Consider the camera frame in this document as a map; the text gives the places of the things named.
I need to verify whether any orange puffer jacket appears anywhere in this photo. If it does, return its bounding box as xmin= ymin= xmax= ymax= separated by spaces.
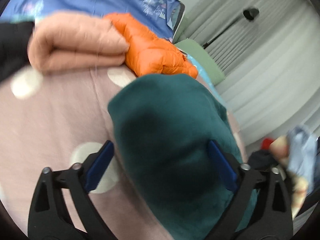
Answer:
xmin=104 ymin=12 xmax=198 ymax=79

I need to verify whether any grey window curtain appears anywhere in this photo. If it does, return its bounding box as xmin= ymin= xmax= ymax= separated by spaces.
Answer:
xmin=184 ymin=0 xmax=319 ymax=146

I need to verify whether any light blue garment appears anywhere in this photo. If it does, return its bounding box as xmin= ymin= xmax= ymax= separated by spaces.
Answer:
xmin=287 ymin=126 xmax=319 ymax=195

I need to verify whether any black floor lamp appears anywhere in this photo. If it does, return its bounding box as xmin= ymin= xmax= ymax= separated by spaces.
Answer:
xmin=202 ymin=8 xmax=260 ymax=50

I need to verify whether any dark green fleece sweater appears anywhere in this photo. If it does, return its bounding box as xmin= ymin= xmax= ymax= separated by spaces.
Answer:
xmin=107 ymin=74 xmax=242 ymax=239

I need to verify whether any blue tree print sheet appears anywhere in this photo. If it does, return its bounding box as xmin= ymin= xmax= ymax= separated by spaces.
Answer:
xmin=1 ymin=0 xmax=184 ymax=41

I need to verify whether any salmon pink quilted jacket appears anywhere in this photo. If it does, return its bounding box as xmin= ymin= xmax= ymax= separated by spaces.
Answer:
xmin=28 ymin=11 xmax=129 ymax=73

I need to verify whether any light blue bed cover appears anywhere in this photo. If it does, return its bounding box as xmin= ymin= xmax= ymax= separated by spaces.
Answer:
xmin=187 ymin=54 xmax=227 ymax=108

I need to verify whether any pink polka dot bedsheet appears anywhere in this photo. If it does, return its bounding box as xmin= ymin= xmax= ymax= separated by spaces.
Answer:
xmin=1 ymin=67 xmax=174 ymax=239

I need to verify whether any green pillow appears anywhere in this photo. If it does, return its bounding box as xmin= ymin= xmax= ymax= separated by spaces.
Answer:
xmin=175 ymin=38 xmax=222 ymax=72

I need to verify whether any black garment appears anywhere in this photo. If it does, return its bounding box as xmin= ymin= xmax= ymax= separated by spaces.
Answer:
xmin=0 ymin=21 xmax=35 ymax=82

